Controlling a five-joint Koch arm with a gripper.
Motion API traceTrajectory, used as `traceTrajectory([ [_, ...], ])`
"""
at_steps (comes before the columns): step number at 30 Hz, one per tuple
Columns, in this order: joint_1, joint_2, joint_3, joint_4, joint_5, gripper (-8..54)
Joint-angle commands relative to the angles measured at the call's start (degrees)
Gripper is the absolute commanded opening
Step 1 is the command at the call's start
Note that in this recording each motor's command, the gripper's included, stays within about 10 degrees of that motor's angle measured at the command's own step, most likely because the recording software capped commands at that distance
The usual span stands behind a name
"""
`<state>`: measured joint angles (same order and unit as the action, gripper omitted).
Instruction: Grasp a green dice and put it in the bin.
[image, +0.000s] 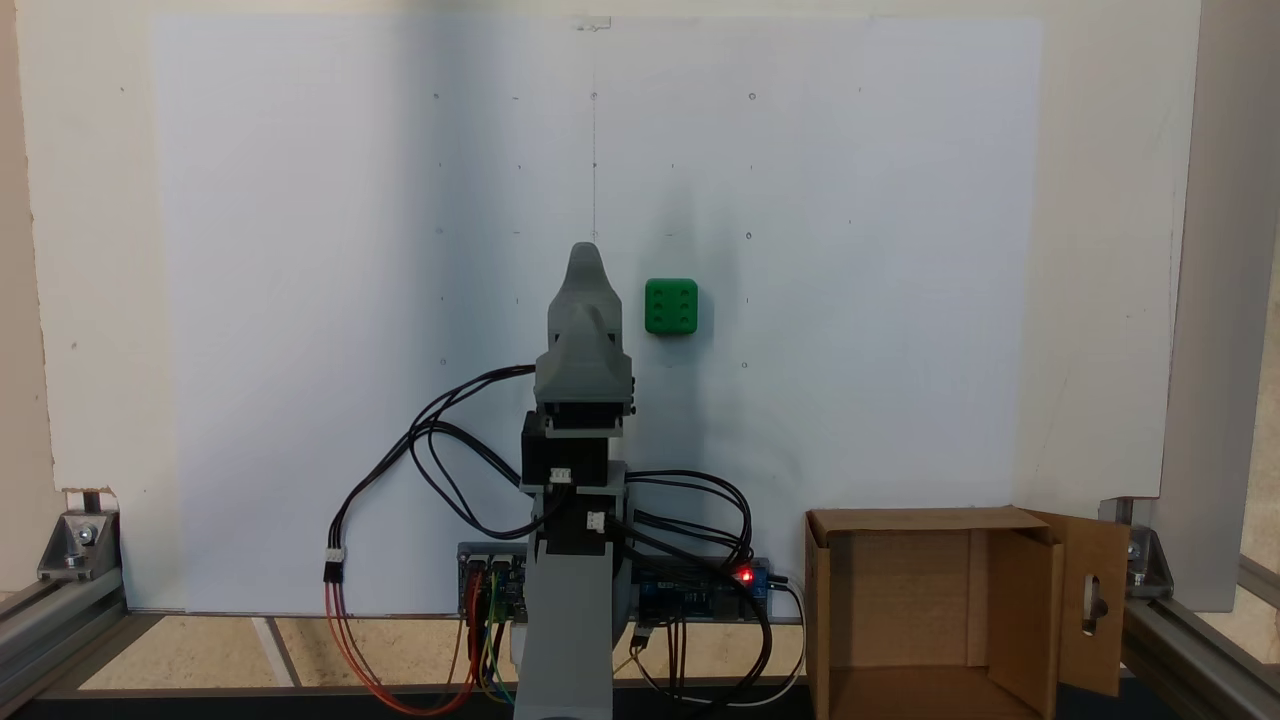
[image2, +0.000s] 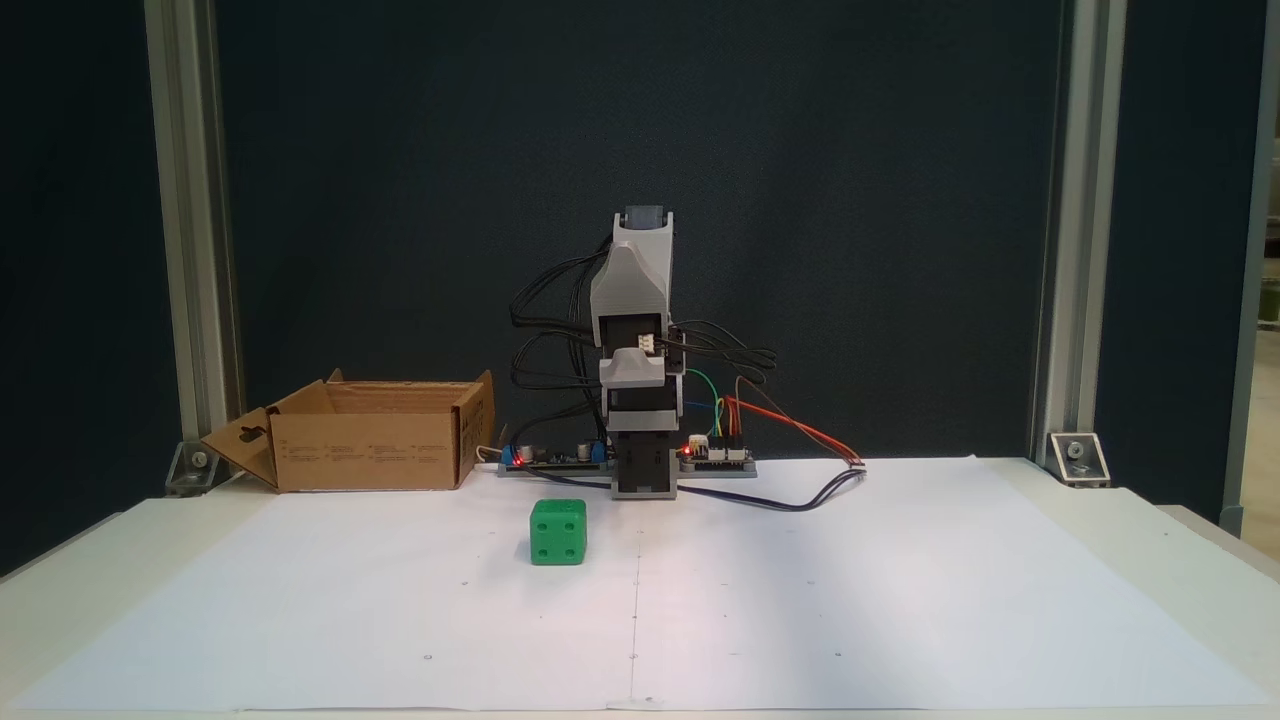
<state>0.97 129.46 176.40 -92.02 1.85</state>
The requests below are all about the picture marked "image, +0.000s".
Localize thin white cable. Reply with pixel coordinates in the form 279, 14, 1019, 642
640, 580, 808, 710

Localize green die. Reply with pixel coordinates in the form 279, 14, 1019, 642
644, 278, 700, 336

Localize black servo cable loop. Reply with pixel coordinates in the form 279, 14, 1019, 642
408, 364, 541, 471

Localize circuit board with jumper wires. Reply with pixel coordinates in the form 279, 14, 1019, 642
457, 542, 531, 623

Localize orange wire bundle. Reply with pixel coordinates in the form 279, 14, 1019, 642
324, 576, 487, 717

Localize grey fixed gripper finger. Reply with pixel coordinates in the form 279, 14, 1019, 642
548, 290, 624, 347

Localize black board cable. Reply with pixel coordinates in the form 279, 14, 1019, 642
628, 575, 779, 713

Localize aluminium frame rail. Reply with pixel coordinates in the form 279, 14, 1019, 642
0, 570, 129, 717
1118, 555, 1280, 720

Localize coloured jumper wire bundle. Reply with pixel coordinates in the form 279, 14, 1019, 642
448, 570, 517, 707

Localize black servo cable bundle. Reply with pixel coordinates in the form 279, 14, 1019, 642
610, 468, 757, 573

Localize aluminium frame post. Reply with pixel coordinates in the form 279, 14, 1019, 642
1150, 0, 1280, 613

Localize black cable with white connector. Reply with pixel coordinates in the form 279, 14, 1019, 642
323, 420, 547, 585

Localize blue circuit board, red light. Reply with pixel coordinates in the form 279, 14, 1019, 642
632, 556, 773, 625

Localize metal corner bracket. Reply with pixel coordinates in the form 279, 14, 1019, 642
37, 508, 124, 584
1098, 496, 1177, 601

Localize brown cardboard box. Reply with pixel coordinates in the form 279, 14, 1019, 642
803, 505, 1133, 720

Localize large white paper sheet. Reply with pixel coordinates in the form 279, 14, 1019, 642
150, 14, 1047, 617

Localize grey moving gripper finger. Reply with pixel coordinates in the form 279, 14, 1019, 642
566, 242, 608, 293

